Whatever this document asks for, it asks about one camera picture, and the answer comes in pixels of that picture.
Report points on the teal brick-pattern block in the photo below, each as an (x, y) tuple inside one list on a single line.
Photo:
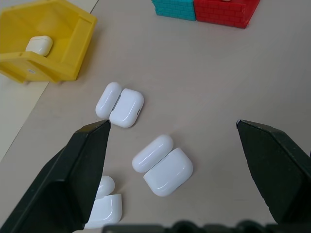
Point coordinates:
[(173, 8)]

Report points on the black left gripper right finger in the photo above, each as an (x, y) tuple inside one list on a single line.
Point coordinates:
[(279, 170)]

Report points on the white earbud case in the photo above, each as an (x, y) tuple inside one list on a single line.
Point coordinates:
[(120, 107), (39, 45), (162, 167), (104, 204)]

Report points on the red brick-pattern block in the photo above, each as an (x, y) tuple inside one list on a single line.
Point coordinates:
[(223, 12)]

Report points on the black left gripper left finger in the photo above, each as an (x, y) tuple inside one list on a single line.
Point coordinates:
[(63, 184)]

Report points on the yellow plastic bin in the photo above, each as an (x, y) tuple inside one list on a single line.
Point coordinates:
[(46, 38)]

